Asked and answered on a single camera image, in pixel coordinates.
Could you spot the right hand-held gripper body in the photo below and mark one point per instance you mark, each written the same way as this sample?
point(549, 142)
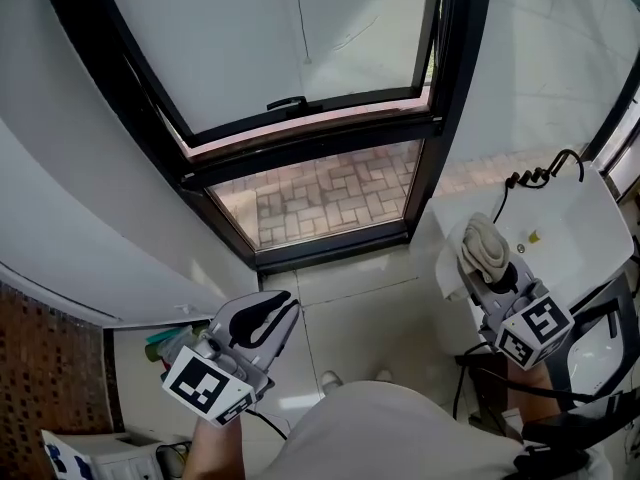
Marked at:
point(535, 328)

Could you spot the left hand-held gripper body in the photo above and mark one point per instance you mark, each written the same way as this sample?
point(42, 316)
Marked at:
point(210, 383)

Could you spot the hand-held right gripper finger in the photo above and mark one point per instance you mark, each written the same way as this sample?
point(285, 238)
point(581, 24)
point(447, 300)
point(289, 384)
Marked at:
point(484, 298)
point(517, 278)

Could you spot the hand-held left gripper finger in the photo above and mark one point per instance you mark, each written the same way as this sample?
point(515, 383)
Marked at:
point(225, 318)
point(277, 343)

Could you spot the white cleaning cloth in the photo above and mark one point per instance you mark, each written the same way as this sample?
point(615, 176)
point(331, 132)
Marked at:
point(485, 243)

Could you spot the black window frame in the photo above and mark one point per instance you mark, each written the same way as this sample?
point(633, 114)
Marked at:
point(460, 68)

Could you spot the person's right forearm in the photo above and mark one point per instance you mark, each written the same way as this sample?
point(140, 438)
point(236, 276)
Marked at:
point(530, 380)

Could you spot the person's left forearm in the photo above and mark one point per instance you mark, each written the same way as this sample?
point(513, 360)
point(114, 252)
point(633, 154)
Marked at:
point(215, 453)

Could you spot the small yellow item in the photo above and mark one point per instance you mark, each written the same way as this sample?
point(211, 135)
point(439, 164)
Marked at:
point(535, 237)

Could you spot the clear plastic bag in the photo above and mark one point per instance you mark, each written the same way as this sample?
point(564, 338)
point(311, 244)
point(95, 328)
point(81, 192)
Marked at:
point(182, 335)

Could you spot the person's white shoe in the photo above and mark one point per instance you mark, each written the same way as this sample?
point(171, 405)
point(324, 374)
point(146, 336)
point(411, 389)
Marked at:
point(331, 380)
point(384, 375)

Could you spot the olive green paper roll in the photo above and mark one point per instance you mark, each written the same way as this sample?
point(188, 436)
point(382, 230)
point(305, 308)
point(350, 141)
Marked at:
point(151, 352)

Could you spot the teal paper roll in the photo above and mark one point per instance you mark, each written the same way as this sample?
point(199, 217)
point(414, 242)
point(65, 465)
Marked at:
point(157, 338)

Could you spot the white sink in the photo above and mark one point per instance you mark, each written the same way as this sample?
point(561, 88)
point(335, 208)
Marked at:
point(565, 218)

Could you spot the white socket box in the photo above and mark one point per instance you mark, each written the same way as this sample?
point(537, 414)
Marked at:
point(110, 455)

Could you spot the person's white shirt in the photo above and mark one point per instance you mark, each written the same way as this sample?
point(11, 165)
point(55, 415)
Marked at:
point(390, 433)

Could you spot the small white wall clip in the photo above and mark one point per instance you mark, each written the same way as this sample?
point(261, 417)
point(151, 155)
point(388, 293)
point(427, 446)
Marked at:
point(184, 308)

